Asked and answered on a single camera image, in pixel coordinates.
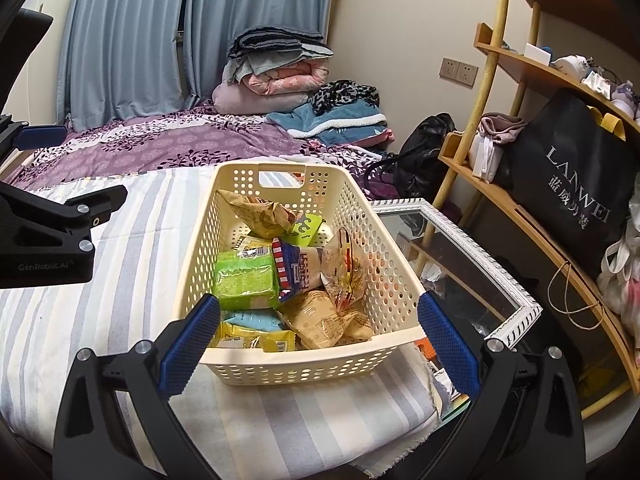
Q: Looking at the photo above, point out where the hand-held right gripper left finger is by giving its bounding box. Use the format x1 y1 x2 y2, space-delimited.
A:
52 292 222 480

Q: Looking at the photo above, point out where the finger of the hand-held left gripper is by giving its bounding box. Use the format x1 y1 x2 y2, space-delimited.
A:
0 182 128 257
0 114 69 152

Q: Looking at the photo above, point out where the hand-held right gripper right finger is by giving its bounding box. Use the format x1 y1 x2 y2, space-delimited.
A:
417 290 587 480

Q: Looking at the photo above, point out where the light blue snack packet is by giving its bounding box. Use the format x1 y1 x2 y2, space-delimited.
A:
222 308 284 334

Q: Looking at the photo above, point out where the lime green snack packet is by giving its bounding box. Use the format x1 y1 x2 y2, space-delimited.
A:
212 249 282 312

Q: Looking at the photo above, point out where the clear bag of round crackers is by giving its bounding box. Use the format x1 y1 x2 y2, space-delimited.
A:
319 226 370 317

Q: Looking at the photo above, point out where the blue striped cracker pack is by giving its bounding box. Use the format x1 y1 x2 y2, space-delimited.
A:
271 238 327 303

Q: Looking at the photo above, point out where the beige snack packet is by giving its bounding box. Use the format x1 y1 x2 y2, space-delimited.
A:
276 289 375 350

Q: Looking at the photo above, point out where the tan snack packet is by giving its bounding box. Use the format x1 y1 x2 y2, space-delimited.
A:
217 188 298 239

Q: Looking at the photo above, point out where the green wavy print snack packet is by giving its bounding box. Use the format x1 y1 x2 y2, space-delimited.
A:
286 212 322 248

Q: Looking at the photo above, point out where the cream perforated plastic basket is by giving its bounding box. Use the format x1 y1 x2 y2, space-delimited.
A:
198 161 427 387

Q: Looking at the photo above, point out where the blue white striped sheet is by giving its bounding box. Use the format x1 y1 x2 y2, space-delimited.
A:
0 165 441 478

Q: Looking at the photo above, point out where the white framed mirror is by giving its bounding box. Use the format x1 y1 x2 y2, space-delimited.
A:
369 198 544 352

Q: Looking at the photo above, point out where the purple floral bedsheet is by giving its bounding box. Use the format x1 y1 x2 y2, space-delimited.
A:
10 100 401 201

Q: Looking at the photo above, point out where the blue-grey curtain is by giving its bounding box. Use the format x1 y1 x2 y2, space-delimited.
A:
56 0 342 132

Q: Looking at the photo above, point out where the black handbag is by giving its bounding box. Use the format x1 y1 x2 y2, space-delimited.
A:
364 112 457 200

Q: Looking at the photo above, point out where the black shopping bag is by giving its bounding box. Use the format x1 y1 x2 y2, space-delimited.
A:
494 87 637 282

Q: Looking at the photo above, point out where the light grey folded blanket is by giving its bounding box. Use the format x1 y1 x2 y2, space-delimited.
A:
222 52 301 86

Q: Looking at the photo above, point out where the pink white cloth bundle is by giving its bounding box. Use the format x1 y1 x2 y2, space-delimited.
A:
470 112 529 184

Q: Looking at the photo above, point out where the pink folded quilt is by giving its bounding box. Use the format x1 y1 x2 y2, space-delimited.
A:
239 59 327 96

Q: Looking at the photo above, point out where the blue white towel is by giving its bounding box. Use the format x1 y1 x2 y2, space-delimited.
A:
266 101 395 147

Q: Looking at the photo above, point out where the dark grey folded blanket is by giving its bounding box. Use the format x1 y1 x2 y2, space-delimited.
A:
227 26 334 61

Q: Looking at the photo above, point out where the black white spotted cloth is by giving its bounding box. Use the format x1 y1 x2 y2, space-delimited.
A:
310 79 382 117

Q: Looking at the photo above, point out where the wooden shelf rack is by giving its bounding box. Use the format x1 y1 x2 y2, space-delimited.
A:
439 0 640 420

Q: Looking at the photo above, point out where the small white box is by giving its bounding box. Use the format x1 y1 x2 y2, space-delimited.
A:
523 42 552 64

